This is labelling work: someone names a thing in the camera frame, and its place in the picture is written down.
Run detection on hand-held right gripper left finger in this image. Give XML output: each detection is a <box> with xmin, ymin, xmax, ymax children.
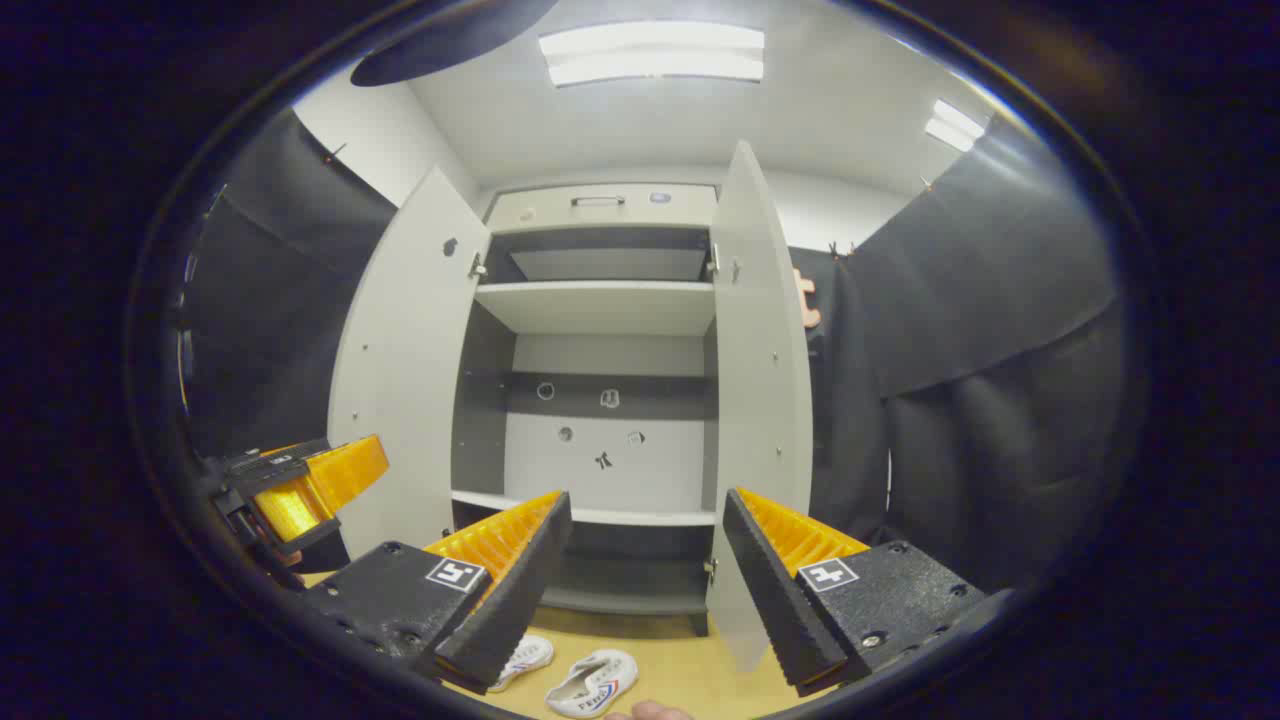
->
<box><xmin>300</xmin><ymin>490</ymin><xmax>574</xmax><ymax>696</ymax></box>

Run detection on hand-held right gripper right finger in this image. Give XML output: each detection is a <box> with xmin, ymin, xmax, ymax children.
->
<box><xmin>722</xmin><ymin>487</ymin><xmax>989</xmax><ymax>698</ymax></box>

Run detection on white sneaker shoe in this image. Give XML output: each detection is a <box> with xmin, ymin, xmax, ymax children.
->
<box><xmin>545</xmin><ymin>649</ymin><xmax>641</xmax><ymax>719</ymax></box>
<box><xmin>487</xmin><ymin>634</ymin><xmax>556</xmax><ymax>695</ymax></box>

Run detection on white cabinet door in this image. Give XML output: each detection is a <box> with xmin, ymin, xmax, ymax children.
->
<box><xmin>705</xmin><ymin>140</ymin><xmax>813</xmax><ymax>673</ymax></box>
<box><xmin>327</xmin><ymin>165</ymin><xmax>493</xmax><ymax>561</ymax></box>

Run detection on white shoe cabinet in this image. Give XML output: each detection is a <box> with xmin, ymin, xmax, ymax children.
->
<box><xmin>440</xmin><ymin>182</ymin><xmax>721</xmax><ymax>638</ymax></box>

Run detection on ceiling light panel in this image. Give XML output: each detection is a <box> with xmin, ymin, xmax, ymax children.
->
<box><xmin>924</xmin><ymin>97</ymin><xmax>991</xmax><ymax>154</ymax></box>
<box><xmin>538</xmin><ymin>22</ymin><xmax>767</xmax><ymax>89</ymax></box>

